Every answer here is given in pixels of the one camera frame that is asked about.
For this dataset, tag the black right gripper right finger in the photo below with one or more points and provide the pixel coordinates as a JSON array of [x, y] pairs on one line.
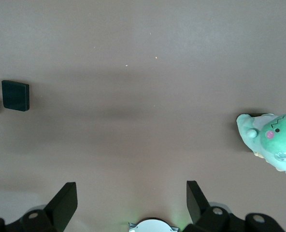
[[196, 203]]

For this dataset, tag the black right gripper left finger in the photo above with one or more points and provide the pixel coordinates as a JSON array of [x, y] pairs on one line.
[[61, 207]]

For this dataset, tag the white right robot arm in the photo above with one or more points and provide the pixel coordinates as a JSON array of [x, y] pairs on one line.
[[152, 227]]

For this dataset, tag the black square block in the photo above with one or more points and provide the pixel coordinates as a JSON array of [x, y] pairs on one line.
[[13, 95]]

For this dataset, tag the brown table cover mat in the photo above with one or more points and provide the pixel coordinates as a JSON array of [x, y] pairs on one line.
[[133, 120]]

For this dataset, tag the green plush toy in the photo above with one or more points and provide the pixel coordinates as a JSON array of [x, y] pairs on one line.
[[278, 140]]

